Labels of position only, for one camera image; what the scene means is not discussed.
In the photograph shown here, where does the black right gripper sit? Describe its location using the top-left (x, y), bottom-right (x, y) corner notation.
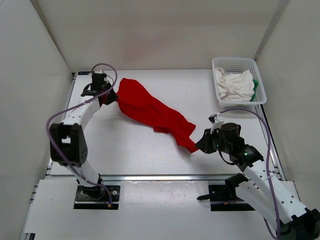
top-left (195, 128), bottom-right (231, 155)

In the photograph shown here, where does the red t-shirt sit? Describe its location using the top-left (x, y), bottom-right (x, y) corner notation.
top-left (117, 78), bottom-right (198, 154)

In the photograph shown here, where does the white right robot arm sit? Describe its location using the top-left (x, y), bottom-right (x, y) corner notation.
top-left (196, 123), bottom-right (320, 240)

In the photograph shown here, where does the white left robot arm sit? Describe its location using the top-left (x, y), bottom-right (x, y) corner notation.
top-left (48, 70), bottom-right (118, 200)

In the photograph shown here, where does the small dark table label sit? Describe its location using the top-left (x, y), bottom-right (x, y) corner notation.
top-left (77, 71), bottom-right (94, 76)

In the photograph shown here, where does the white t-shirt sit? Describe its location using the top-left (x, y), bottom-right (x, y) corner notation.
top-left (215, 67), bottom-right (255, 102)

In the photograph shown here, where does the white plastic laundry basket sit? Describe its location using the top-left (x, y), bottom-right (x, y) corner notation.
top-left (212, 57), bottom-right (267, 108)

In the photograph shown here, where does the green t-shirt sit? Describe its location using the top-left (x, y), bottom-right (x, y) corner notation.
top-left (250, 79), bottom-right (259, 102)

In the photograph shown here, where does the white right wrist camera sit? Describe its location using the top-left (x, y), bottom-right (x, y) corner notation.
top-left (208, 112), bottom-right (224, 132)

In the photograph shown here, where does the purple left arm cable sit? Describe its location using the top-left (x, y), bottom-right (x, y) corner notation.
top-left (45, 62), bottom-right (119, 205)

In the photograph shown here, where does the aluminium table frame rail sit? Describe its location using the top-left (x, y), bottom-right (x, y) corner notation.
top-left (254, 104), bottom-right (287, 181)

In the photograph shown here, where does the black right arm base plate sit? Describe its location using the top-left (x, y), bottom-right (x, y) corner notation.
top-left (197, 184), bottom-right (254, 212)

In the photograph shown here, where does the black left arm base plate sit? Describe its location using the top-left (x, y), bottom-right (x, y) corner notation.
top-left (73, 184), bottom-right (121, 210)

